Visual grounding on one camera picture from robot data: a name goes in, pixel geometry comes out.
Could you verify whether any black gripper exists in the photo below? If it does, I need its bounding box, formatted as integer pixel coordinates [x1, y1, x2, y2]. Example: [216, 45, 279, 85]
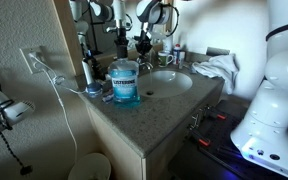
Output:
[135, 30, 154, 60]

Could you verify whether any chrome sink tap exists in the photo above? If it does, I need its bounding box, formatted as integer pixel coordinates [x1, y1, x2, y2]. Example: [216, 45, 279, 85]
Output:
[136, 54, 155, 73]

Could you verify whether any green red white mug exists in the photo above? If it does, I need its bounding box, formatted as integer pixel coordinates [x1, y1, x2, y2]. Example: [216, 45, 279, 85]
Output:
[156, 50, 175, 68]

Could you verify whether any bottle with red cap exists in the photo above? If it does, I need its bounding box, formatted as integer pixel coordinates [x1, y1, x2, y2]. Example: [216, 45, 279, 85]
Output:
[172, 43, 182, 66]

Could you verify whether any small white plastic bottle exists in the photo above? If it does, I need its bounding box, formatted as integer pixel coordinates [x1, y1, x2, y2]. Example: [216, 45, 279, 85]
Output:
[179, 50, 187, 66]

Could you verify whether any blue mouthwash bottle black cap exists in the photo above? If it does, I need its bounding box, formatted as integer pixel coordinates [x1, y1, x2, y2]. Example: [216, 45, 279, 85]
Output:
[107, 27, 141, 109]

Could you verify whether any white oval sink basin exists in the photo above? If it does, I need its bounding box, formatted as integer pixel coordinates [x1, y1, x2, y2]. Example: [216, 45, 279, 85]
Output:
[137, 69, 194, 100]

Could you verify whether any small blue white packet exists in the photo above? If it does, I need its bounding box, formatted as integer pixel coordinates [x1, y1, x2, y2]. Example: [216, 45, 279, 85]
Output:
[101, 92, 116, 104]

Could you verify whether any slim pale bottle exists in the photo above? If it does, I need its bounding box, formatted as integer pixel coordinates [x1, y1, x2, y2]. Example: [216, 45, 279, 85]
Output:
[81, 59, 96, 86]

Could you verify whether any granite top vanity cabinet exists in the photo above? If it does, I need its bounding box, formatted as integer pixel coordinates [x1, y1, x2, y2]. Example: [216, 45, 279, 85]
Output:
[76, 59, 226, 180]

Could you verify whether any white crumpled towel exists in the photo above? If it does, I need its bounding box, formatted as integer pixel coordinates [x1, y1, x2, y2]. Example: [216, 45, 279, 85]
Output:
[191, 53, 240, 95]

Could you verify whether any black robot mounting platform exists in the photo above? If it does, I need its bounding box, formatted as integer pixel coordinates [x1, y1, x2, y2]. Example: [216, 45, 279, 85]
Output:
[168, 99, 288, 180]

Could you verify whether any waste bin with liner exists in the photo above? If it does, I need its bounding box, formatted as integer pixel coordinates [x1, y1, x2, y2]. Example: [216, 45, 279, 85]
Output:
[67, 152, 112, 180]

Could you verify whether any white hair dryer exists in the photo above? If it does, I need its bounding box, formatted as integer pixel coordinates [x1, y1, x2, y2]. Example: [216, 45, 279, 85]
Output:
[0, 82, 37, 139]

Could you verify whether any wall mirror wooden frame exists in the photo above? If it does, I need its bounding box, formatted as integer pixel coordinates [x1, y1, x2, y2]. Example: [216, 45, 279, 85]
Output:
[53, 0, 177, 77]

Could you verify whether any red handled black clamp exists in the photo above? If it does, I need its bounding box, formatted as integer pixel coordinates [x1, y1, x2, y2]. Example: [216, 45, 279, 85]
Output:
[185, 127, 212, 148]
[188, 105, 228, 124]

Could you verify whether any white power cable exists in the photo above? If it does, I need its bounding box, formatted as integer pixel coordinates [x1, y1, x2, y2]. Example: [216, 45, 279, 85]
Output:
[29, 54, 87, 165]

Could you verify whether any white wall outlet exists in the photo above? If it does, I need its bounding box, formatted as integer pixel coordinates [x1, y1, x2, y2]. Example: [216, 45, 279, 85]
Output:
[19, 45, 49, 75]

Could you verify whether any black braided hair dryer cord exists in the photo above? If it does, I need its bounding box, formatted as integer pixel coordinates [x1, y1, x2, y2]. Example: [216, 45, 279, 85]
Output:
[0, 99, 34, 177]

